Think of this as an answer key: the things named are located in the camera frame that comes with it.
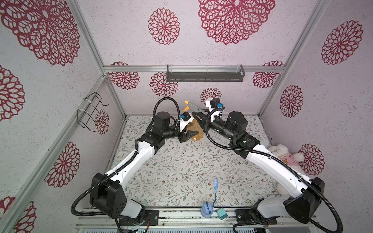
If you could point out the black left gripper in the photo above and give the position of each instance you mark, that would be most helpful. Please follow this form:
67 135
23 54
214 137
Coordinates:
184 136

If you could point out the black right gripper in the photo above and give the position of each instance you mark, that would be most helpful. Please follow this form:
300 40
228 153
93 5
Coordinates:
202 119

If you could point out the amber plastic spray bottle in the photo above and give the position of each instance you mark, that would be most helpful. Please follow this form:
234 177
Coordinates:
194 126

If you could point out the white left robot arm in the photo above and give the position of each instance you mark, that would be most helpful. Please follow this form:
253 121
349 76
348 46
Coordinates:
109 196

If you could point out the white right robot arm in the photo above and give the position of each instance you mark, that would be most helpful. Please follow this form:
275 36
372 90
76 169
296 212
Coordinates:
304 194

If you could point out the white teddy bear pink shirt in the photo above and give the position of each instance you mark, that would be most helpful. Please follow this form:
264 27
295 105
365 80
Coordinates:
292 160

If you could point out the white round clock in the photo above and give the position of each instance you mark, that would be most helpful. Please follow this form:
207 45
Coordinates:
119 157

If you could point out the teal power adapter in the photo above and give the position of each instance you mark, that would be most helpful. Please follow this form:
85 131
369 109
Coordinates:
222 214

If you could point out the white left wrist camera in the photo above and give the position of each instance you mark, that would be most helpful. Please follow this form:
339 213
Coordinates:
185 119

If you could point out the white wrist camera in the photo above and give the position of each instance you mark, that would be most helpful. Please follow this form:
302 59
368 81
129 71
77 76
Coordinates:
214 103
185 119

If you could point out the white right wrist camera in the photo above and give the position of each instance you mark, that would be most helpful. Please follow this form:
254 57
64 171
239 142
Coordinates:
214 103

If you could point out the black wall shelf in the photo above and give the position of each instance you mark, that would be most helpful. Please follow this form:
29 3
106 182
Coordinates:
205 76

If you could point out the black wire wall rack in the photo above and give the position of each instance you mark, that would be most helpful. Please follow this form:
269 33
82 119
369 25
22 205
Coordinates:
85 116

